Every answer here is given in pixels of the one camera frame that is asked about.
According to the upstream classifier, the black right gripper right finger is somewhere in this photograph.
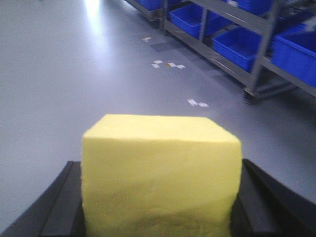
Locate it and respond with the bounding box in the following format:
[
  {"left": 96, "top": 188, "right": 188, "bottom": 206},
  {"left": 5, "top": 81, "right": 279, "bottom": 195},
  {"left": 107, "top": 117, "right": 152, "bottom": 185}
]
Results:
[{"left": 230, "top": 159, "right": 316, "bottom": 237}]

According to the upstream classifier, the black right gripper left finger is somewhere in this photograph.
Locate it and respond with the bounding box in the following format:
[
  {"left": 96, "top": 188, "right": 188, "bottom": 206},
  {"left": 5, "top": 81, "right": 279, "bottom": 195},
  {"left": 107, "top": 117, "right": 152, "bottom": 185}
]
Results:
[{"left": 1, "top": 161, "right": 85, "bottom": 237}]

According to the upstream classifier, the yellow foam block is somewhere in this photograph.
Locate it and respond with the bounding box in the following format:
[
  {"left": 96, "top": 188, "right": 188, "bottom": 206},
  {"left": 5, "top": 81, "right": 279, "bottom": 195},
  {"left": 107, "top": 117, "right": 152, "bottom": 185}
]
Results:
[{"left": 81, "top": 114, "right": 242, "bottom": 237}]

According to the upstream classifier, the grey metal shelf rack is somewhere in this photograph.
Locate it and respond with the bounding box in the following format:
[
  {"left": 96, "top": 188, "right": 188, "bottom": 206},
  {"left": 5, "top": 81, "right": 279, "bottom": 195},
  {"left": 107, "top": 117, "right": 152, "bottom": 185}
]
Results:
[{"left": 130, "top": 0, "right": 316, "bottom": 104}]

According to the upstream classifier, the blue floor-level bin near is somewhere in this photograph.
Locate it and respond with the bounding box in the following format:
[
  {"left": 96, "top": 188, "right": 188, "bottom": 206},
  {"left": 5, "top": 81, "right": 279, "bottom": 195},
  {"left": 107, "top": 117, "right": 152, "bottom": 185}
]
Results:
[{"left": 271, "top": 23, "right": 316, "bottom": 87}]

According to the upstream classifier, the blue floor-level bin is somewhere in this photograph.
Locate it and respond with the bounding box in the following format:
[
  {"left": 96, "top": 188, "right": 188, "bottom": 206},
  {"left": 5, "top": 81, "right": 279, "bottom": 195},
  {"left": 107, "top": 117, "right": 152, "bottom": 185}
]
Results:
[
  {"left": 271, "top": 23, "right": 316, "bottom": 87},
  {"left": 169, "top": 2, "right": 233, "bottom": 40},
  {"left": 212, "top": 27, "right": 262, "bottom": 73}
]

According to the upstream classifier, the blue floor-level bin middle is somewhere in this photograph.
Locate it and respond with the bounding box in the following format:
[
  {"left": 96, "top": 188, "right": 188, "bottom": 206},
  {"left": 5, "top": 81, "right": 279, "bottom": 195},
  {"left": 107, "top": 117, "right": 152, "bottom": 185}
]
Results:
[{"left": 212, "top": 27, "right": 262, "bottom": 73}]

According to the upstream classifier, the blue floor-level bin far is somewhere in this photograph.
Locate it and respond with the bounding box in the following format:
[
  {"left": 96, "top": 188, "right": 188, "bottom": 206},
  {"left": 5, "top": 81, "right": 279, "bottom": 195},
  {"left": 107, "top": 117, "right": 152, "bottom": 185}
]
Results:
[{"left": 169, "top": 2, "right": 233, "bottom": 40}]

